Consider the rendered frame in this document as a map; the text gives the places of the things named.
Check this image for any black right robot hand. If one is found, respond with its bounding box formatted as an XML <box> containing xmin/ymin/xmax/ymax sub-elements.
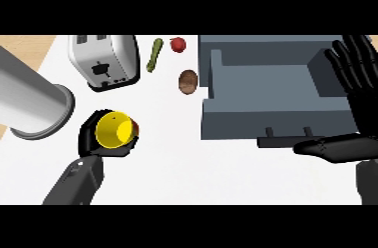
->
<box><xmin>293</xmin><ymin>34</ymin><xmax>378</xmax><ymax>164</ymax></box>

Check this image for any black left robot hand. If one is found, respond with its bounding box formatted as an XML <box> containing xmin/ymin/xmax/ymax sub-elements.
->
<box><xmin>77</xmin><ymin>108</ymin><xmax>141</xmax><ymax>158</ymax></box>

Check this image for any grey open drawer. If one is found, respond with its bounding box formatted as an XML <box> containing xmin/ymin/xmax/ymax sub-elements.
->
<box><xmin>198</xmin><ymin>34</ymin><xmax>375</xmax><ymax>141</ymax></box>

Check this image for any large grey cylinder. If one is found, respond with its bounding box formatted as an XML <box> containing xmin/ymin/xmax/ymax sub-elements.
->
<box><xmin>0</xmin><ymin>46</ymin><xmax>77</xmax><ymax>141</ymax></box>

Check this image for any silver toaster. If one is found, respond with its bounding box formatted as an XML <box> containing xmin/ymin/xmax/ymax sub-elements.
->
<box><xmin>67</xmin><ymin>34</ymin><xmax>142</xmax><ymax>93</ymax></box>

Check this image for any brown potato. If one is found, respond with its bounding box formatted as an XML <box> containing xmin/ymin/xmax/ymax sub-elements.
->
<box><xmin>178</xmin><ymin>69</ymin><xmax>200</xmax><ymax>96</ymax></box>

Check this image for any green cucumber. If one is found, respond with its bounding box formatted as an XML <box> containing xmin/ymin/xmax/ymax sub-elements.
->
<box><xmin>145</xmin><ymin>37</ymin><xmax>166</xmax><ymax>74</ymax></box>

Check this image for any red tomato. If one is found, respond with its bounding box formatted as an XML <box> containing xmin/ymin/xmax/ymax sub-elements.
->
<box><xmin>170</xmin><ymin>36</ymin><xmax>188</xmax><ymax>54</ymax></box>

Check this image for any dark drawer handle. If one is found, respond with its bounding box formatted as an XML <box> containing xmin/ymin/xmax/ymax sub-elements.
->
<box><xmin>256</xmin><ymin>126</ymin><xmax>328</xmax><ymax>149</ymax></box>

